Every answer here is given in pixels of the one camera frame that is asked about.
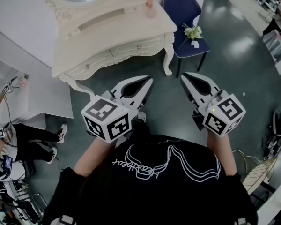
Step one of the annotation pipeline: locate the black and white machine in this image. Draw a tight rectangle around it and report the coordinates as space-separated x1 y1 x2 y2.
261 108 281 161

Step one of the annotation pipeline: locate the person's right forearm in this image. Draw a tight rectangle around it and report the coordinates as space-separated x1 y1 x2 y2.
206 130 237 177

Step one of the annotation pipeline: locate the white desk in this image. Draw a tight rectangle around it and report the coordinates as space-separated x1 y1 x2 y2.
0 24 74 130

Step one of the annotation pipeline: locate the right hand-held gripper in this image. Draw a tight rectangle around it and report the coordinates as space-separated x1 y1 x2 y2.
180 72 247 139

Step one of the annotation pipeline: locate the person's black printed shirt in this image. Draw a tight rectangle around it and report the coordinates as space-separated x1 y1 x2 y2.
42 123 259 225

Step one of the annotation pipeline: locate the person's shoe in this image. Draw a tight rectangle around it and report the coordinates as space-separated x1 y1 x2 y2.
46 146 58 165
56 123 68 144
137 111 147 124

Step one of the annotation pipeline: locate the beige grid panel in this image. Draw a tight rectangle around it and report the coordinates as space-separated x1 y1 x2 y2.
242 157 278 195

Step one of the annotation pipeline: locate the white cable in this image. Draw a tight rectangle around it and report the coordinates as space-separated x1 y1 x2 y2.
231 149 262 165

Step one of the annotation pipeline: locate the white flower bouquet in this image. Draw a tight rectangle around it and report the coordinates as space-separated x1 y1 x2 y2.
181 22 205 42

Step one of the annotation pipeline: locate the white curved counter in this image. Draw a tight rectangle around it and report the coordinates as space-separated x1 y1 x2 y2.
257 172 281 225

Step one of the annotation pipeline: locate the blue chair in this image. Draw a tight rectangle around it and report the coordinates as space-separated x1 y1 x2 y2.
161 0 211 78

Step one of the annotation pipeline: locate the pink flower arrangement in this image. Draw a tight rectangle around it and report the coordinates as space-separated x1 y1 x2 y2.
18 74 30 88

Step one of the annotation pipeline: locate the person's left forearm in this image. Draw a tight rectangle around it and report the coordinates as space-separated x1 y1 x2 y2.
74 135 113 178

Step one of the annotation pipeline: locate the small screen device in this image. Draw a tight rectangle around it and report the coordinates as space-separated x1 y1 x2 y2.
1 155 14 169

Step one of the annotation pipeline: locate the white ornate dressing table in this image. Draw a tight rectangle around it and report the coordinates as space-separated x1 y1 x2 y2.
43 0 178 101

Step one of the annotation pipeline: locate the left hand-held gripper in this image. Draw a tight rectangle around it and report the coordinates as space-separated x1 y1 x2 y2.
81 75 154 143

